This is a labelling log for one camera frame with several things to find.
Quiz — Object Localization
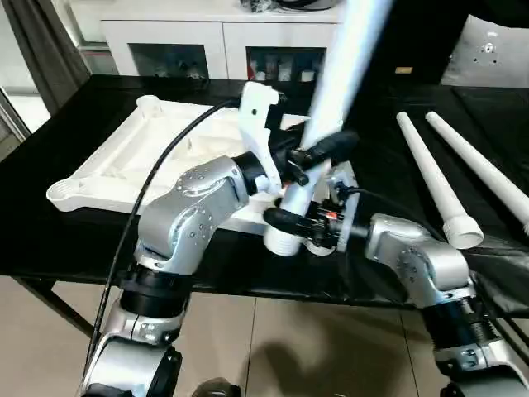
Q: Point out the white plastic table leg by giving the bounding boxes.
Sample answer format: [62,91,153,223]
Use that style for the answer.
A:
[423,109,529,236]
[263,0,397,258]
[394,110,486,251]

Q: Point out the white plastic table top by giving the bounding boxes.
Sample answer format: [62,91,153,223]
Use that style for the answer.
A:
[44,93,336,256]

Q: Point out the black work mat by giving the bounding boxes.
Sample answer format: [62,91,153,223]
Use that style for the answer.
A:
[0,73,529,320]

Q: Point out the black cabinet with gold label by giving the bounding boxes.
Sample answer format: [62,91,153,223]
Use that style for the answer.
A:
[341,0,469,87]

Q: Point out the round grey appliance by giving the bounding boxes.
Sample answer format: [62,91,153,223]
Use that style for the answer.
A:
[274,0,336,12]

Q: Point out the white sideboard with glass doors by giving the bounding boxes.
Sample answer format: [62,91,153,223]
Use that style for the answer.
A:
[100,0,345,83]

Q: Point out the grey cushion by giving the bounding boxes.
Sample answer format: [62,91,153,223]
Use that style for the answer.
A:
[441,13,529,88]

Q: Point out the black metal rod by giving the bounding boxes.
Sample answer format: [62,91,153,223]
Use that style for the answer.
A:
[11,275,101,341]

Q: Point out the grey curtain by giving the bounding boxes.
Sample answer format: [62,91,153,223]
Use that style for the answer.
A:
[2,0,91,115]

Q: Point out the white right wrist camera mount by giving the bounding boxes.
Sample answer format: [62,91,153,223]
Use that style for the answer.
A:
[325,162,361,255]

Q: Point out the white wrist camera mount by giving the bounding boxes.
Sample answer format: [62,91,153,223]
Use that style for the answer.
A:
[325,162,361,255]
[236,79,291,196]

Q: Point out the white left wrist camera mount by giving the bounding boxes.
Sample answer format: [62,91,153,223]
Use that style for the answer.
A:
[236,79,291,196]

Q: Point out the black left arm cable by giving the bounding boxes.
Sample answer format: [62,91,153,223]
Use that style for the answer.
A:
[79,96,250,386]

